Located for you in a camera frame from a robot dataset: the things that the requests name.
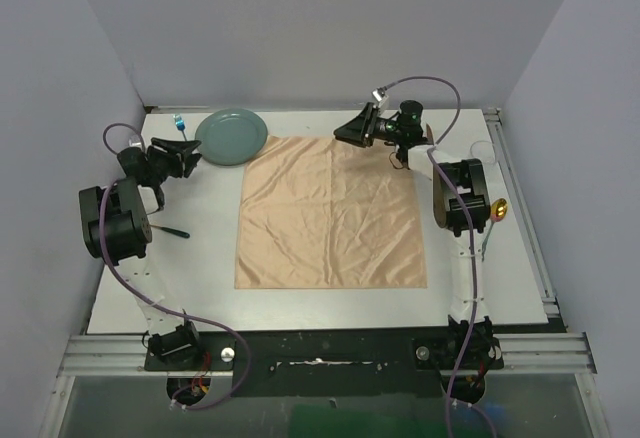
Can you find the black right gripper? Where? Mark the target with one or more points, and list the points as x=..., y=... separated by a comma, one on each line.
x=361, y=130

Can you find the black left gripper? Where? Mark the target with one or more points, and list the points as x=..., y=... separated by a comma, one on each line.
x=178, y=153

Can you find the teal round plate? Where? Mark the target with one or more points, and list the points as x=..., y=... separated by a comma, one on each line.
x=231, y=137

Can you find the peach satin cloth napkin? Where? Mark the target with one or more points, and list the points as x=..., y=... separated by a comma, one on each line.
x=316, y=213

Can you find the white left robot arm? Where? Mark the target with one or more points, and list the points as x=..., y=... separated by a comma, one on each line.
x=116, y=229

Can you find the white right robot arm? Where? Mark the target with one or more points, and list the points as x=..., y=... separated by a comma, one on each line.
x=460, y=195

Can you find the copper table knife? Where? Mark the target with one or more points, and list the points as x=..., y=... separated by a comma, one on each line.
x=429, y=135

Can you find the blue fork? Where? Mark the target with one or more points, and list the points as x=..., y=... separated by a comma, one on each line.
x=180, y=126

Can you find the gold fork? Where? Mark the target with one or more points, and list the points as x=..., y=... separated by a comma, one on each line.
x=172, y=231

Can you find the clear drinking glass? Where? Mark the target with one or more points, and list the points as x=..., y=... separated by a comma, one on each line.
x=484, y=151

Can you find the iridescent gold spoon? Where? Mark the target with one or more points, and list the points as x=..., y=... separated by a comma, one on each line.
x=498, y=211

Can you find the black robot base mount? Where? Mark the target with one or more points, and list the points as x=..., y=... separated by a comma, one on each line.
x=425, y=362

